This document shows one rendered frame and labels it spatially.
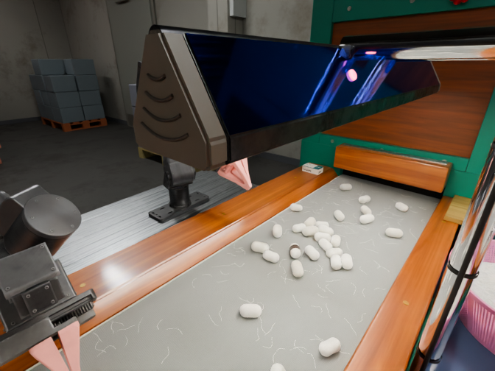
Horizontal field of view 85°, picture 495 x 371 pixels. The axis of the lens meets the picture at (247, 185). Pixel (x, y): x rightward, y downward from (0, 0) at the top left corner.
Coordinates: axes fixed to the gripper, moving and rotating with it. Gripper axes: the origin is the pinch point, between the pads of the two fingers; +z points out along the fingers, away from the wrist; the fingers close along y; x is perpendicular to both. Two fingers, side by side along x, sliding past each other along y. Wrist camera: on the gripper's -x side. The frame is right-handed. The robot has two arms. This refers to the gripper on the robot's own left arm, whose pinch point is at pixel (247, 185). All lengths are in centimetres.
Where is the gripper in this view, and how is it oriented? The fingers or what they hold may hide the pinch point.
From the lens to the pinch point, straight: 58.6
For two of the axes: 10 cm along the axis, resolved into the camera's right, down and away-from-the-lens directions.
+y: 6.7, -3.0, 6.8
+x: -4.8, 5.2, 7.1
